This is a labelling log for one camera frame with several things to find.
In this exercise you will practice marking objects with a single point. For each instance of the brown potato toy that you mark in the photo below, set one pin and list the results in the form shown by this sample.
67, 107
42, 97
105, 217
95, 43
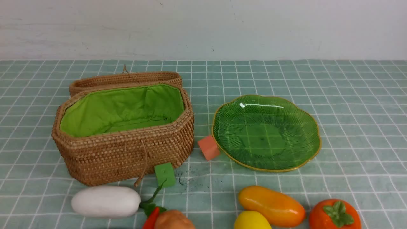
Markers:
173, 219

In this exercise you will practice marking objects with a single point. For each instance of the red carrot toy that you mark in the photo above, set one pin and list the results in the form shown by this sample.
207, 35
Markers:
151, 210

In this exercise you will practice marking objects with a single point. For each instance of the yellow lemon toy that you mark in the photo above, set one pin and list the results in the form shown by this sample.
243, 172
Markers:
251, 220

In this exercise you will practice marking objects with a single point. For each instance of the orange mango toy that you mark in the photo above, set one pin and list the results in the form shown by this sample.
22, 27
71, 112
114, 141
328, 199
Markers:
278, 208

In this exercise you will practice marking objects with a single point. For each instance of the white radish toy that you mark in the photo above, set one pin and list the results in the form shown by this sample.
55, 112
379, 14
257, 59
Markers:
106, 202

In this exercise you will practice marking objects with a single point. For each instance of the orange persimmon toy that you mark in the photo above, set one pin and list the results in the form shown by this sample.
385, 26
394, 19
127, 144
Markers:
334, 214

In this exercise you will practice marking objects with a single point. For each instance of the orange foam cube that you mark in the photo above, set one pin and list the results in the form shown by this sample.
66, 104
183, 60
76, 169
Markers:
209, 147

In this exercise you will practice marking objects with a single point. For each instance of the green glass leaf plate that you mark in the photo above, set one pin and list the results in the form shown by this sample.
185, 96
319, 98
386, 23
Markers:
269, 134

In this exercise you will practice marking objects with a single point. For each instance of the green foam cube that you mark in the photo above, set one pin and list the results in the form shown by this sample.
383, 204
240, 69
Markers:
165, 175

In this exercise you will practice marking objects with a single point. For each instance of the woven wicker basket green lining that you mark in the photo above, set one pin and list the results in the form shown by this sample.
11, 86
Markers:
121, 126

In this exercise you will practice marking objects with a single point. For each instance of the green checkered tablecloth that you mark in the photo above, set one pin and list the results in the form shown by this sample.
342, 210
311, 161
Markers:
360, 106

